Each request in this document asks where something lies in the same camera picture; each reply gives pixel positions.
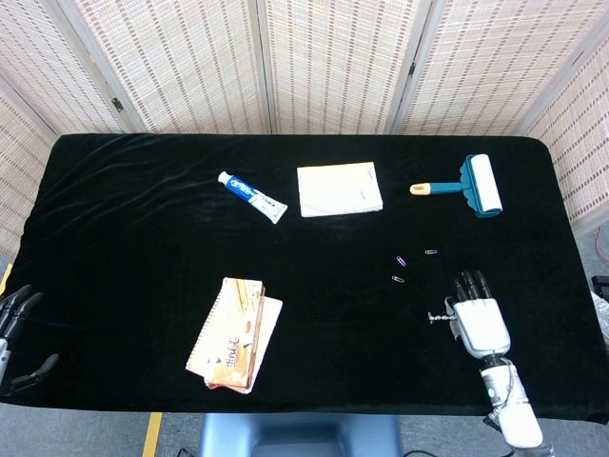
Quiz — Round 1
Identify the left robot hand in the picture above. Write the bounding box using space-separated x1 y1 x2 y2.
0 284 61 397

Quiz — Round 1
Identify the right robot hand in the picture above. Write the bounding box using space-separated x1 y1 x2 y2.
444 269 512 359

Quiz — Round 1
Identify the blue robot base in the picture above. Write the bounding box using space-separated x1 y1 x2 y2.
198 412 402 457

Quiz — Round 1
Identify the black and white equipment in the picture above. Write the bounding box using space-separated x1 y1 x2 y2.
591 274 609 345

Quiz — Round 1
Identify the teal lint roller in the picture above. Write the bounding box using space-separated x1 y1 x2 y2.
409 153 503 220

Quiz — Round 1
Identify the black velvet tablecloth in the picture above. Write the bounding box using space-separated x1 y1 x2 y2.
0 132 609 425

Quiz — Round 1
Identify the white notepad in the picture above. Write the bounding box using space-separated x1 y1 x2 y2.
296 161 385 219

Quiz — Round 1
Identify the orange snack box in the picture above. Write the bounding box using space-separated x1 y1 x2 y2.
202 276 266 395

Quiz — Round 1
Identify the blue white toothpaste tube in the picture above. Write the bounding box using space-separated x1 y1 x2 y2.
217 170 289 226

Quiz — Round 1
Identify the woven folding screen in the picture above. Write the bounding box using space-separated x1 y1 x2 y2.
0 0 609 261

